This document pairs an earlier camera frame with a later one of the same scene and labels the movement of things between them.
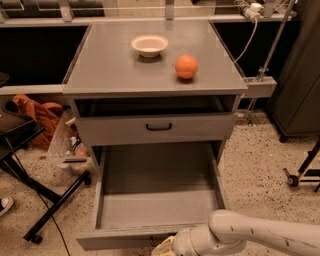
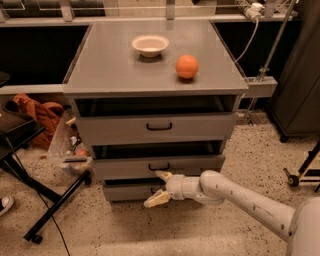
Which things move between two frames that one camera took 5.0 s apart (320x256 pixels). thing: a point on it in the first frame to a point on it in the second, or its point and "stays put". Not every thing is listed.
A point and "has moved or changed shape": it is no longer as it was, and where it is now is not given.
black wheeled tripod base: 312,154 stays put
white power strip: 254,11 stays put
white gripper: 182,244 to 174,187
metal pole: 248,120 stays put
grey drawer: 145,192 has moved or changed shape
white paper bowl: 149,45 stays put
